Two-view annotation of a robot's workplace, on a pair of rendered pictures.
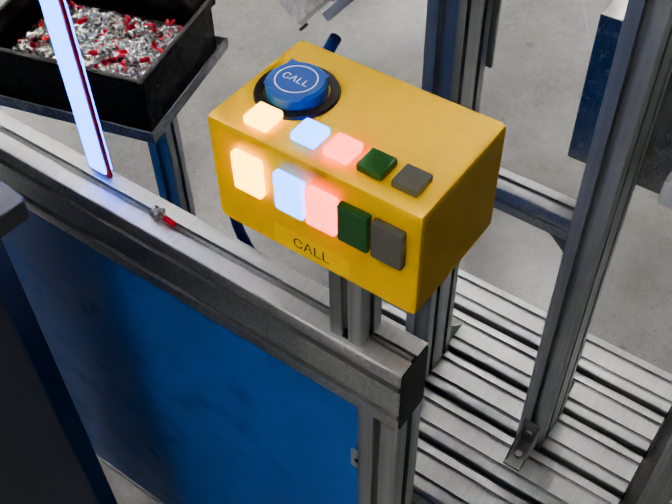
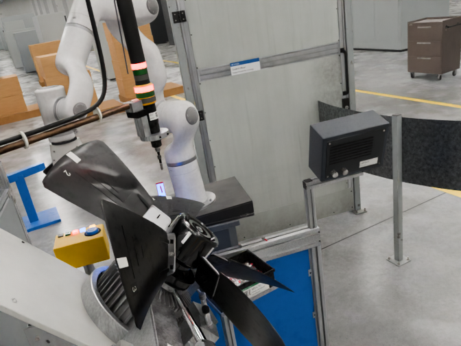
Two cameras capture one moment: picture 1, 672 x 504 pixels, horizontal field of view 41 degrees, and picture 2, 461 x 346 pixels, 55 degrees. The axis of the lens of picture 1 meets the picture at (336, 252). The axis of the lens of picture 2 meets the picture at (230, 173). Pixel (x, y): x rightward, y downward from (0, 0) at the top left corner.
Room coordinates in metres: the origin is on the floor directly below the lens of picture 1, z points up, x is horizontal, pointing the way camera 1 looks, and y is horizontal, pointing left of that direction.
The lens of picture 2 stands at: (1.69, -0.66, 1.73)
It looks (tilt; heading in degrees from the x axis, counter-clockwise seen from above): 22 degrees down; 131
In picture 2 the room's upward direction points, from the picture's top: 9 degrees counter-clockwise
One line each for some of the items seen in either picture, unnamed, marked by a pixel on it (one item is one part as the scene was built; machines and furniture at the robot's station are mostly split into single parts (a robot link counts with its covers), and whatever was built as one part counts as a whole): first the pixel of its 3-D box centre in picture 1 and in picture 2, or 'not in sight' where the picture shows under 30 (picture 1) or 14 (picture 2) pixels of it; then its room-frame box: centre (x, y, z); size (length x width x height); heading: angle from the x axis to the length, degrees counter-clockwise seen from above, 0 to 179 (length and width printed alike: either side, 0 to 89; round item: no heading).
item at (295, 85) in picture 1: (296, 87); (92, 231); (0.45, 0.02, 1.08); 0.04 x 0.04 x 0.02
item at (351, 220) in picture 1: (354, 227); not in sight; (0.36, -0.01, 1.04); 0.02 x 0.01 x 0.03; 53
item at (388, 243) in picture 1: (388, 244); not in sight; (0.35, -0.03, 1.04); 0.02 x 0.01 x 0.03; 53
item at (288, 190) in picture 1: (289, 194); not in sight; (0.39, 0.03, 1.04); 0.02 x 0.01 x 0.03; 53
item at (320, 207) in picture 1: (321, 210); not in sight; (0.38, 0.01, 1.04); 0.02 x 0.01 x 0.03; 53
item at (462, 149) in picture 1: (355, 178); (83, 248); (0.43, -0.01, 1.02); 0.16 x 0.10 x 0.11; 53
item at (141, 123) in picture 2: not in sight; (147, 118); (0.89, 0.00, 1.49); 0.09 x 0.07 x 0.10; 88
